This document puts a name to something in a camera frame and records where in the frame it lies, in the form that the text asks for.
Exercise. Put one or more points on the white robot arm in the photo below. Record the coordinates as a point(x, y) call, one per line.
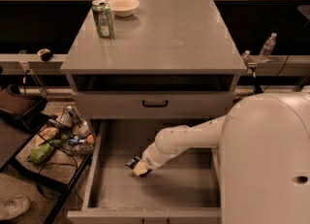
point(264, 157)

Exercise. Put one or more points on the black and white mouse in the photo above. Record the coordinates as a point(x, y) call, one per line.
point(45, 54)

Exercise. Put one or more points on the green snack bag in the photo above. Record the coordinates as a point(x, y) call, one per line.
point(45, 148)

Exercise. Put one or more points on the white bowl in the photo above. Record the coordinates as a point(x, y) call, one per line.
point(123, 8)

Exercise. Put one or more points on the clear plastic water bottle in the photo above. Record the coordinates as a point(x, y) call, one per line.
point(268, 47)

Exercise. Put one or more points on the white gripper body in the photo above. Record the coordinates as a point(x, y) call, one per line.
point(149, 162)

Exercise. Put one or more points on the dark brown chair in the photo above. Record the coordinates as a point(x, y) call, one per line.
point(20, 109)

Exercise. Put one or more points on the metal can on cart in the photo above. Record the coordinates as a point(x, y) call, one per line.
point(70, 110)

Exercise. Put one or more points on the open grey bottom drawer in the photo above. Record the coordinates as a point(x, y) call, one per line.
point(184, 191)

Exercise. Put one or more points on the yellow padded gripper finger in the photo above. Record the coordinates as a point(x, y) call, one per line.
point(140, 169)

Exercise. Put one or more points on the white sneaker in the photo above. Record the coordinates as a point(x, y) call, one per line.
point(14, 207)

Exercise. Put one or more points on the dark blue rxbar wrapper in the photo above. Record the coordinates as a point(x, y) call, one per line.
point(133, 162)

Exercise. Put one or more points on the green soda can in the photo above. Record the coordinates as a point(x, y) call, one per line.
point(103, 18)

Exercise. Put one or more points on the grey drawer cabinet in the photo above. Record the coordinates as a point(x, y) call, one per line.
point(165, 46)

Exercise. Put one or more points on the closed grey upper drawer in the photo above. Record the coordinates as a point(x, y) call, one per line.
point(152, 105)

